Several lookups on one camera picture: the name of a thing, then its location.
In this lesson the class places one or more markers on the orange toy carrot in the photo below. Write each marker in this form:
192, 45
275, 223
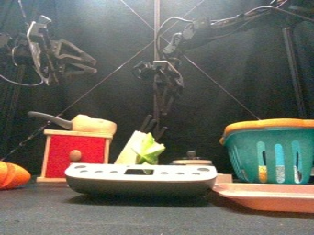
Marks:
12, 176

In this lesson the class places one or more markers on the white and grey kitchen scale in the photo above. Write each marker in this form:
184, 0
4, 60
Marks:
140, 182

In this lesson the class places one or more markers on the green toy lettuce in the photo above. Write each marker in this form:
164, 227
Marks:
143, 150

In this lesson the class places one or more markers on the black frame post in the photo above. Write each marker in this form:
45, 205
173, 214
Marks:
295, 73

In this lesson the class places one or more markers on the red wooden drawer box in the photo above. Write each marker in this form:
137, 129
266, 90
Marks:
75, 153

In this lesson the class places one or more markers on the metal frame pole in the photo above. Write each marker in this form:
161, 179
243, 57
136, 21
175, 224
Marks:
156, 30

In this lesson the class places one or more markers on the small wooden block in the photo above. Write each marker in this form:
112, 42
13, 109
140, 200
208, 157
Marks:
223, 178

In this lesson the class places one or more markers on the teal basket with orange rim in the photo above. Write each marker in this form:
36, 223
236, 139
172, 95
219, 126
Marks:
270, 153

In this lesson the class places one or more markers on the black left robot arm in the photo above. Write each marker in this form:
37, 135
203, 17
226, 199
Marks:
8, 52

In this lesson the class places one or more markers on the pink plastic tray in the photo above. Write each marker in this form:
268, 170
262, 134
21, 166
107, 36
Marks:
270, 195

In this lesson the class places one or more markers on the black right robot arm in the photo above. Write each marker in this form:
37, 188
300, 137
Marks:
244, 18

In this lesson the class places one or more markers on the pot lid with dark knob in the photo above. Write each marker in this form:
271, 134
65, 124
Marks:
191, 160

